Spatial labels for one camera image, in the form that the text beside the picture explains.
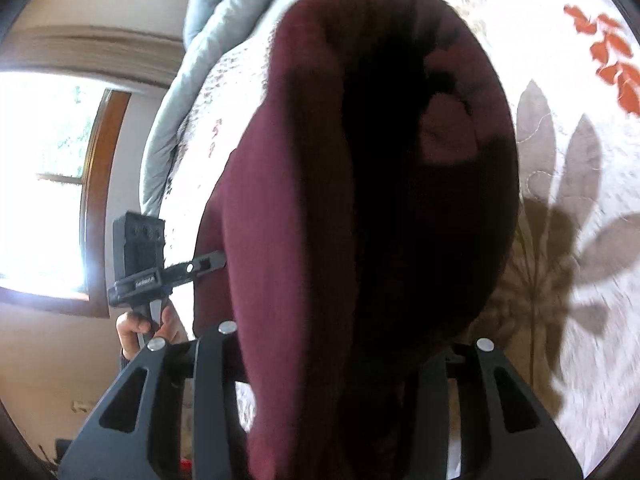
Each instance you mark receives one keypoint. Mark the person's left hand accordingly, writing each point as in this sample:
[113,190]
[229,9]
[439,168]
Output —
[131,332]

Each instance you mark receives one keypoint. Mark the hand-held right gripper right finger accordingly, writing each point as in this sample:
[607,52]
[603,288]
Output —
[435,395]

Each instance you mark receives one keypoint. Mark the maroon pants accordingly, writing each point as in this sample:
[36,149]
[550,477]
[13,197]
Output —
[300,210]

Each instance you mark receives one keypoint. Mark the brown curtain pelmet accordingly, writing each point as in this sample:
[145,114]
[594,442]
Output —
[100,52]

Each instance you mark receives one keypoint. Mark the grey comforter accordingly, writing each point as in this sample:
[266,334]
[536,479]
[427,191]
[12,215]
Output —
[200,60]

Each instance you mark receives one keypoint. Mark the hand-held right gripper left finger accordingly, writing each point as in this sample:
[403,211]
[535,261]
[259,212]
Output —
[215,355]

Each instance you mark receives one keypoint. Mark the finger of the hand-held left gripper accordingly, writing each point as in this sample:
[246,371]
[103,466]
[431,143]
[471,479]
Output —
[205,261]

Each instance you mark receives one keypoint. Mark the floral quilted bedspread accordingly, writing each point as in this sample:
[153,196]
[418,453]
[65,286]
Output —
[575,210]

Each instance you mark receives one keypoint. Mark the wooden framed window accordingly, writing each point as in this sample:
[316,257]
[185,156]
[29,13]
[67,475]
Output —
[97,185]

